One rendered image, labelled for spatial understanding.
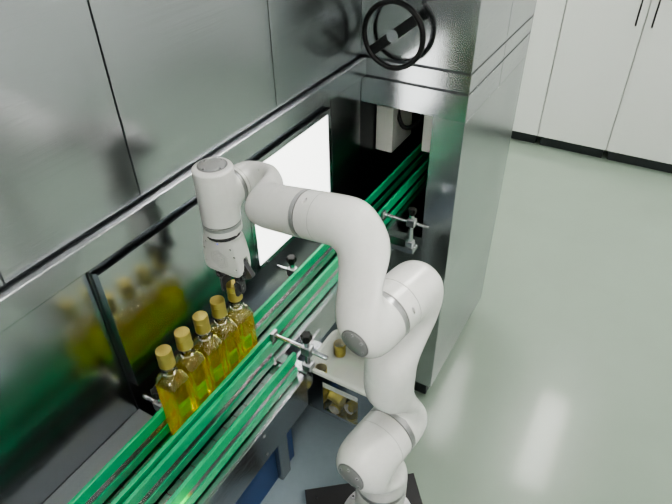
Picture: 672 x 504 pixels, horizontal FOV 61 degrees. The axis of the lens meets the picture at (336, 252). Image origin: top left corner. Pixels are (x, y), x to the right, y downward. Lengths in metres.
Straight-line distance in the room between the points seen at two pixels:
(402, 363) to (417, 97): 1.08
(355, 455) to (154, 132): 0.77
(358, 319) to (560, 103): 4.02
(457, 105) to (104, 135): 1.11
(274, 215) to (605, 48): 3.82
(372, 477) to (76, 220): 0.76
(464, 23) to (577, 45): 2.89
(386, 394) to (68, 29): 0.84
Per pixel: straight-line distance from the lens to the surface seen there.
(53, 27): 1.09
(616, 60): 4.64
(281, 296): 1.64
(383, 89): 1.97
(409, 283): 0.97
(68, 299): 1.23
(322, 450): 1.74
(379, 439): 1.22
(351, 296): 0.92
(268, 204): 1.03
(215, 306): 1.32
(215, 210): 1.18
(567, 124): 4.85
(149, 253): 1.30
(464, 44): 1.82
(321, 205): 0.95
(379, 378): 1.07
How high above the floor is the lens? 2.21
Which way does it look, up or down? 38 degrees down
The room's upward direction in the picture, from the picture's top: 1 degrees counter-clockwise
